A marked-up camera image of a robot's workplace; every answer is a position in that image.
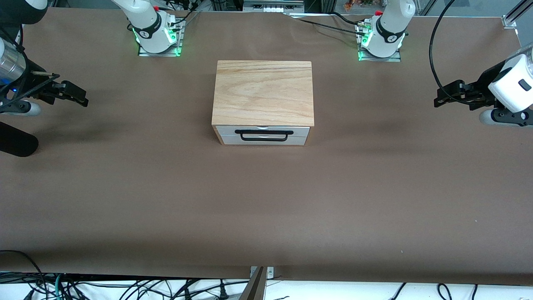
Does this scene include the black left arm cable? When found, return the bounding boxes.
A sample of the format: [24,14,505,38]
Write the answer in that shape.
[429,0,463,105]

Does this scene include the wooden camera pole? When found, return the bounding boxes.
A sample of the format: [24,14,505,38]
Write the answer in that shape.
[239,267,267,300]

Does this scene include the grey metal box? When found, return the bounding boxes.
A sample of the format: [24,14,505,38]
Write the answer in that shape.
[243,0,305,13]

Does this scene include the light wooden drawer cabinet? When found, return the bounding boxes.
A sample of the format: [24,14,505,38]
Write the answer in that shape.
[211,60,315,146]

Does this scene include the white-front drawer with black handle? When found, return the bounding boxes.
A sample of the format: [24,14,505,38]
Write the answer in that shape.
[212,125,311,142]

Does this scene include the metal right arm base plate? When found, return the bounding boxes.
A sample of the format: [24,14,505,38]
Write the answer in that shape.
[137,17,184,57]

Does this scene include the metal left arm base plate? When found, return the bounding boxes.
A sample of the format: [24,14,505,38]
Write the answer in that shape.
[357,22,402,63]

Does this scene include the black cylinder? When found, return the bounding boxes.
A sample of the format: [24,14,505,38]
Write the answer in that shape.
[0,122,39,158]

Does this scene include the brown table cover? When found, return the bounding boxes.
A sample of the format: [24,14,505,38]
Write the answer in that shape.
[0,6,533,286]

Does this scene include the aluminium frame profile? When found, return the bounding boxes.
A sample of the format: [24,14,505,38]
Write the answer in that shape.
[502,0,533,29]

